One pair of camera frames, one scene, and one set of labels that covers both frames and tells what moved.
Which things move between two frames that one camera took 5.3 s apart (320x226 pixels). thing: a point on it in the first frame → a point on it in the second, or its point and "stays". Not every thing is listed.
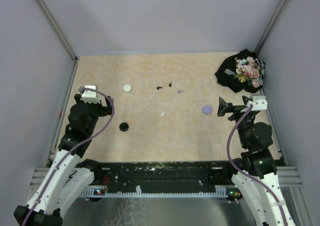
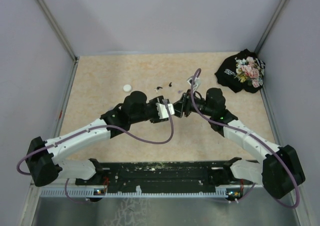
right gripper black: x=224 y=107 → x=183 y=105
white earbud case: x=127 y=88 stays
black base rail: x=204 y=176 stays
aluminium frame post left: x=64 y=38 stays
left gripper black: x=104 y=110 → x=153 y=102
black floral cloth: x=244 y=71 stays
